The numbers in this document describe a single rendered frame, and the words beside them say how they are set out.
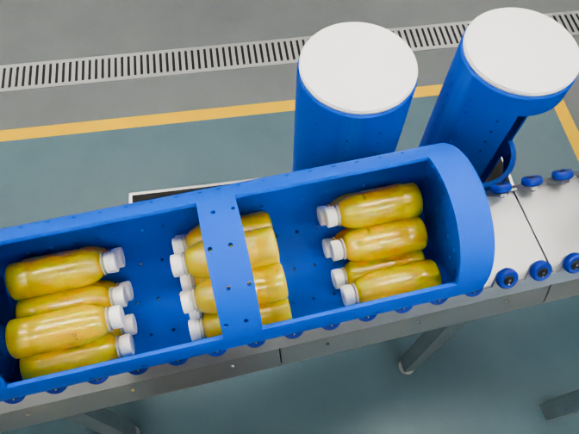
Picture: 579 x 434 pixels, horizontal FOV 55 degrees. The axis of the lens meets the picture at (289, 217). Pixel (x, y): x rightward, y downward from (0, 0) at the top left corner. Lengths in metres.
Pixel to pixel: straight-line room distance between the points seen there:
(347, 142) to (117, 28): 1.87
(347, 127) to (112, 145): 1.45
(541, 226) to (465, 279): 0.40
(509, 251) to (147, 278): 0.77
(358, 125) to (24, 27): 2.18
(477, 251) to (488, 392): 1.25
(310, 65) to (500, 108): 0.46
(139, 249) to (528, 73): 0.96
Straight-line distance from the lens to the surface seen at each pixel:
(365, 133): 1.32
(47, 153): 2.62
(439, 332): 1.61
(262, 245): 0.94
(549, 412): 2.20
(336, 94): 1.29
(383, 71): 1.35
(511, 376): 2.22
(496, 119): 1.47
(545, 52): 1.51
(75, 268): 1.03
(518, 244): 1.31
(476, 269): 0.99
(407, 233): 1.06
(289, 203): 1.12
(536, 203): 1.38
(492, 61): 1.44
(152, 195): 2.20
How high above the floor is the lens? 2.02
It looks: 63 degrees down
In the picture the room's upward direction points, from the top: 2 degrees clockwise
